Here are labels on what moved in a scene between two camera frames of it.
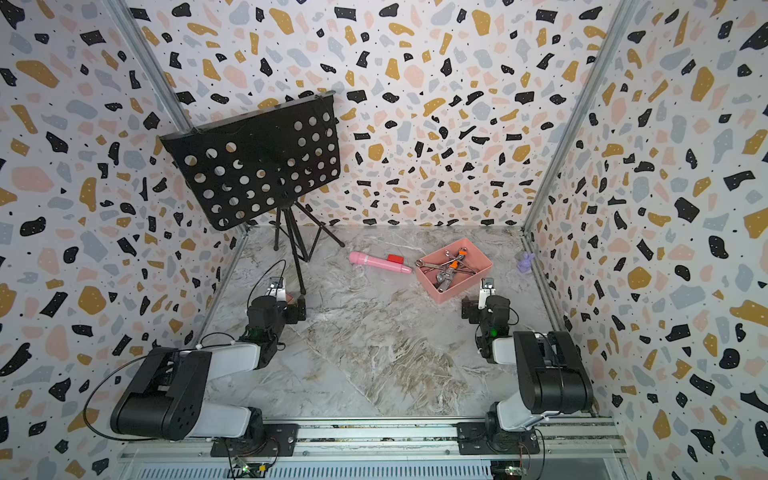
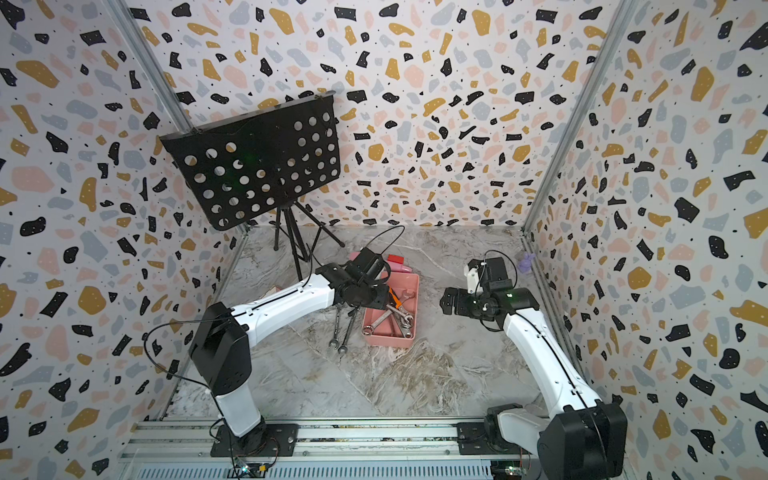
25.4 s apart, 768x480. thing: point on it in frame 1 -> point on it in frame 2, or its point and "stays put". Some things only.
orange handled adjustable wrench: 444,278 -> 395,299
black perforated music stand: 250,165 stays put
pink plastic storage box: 475,259 -> 397,324
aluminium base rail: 380,448 stays put
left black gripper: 289,312 -> 383,298
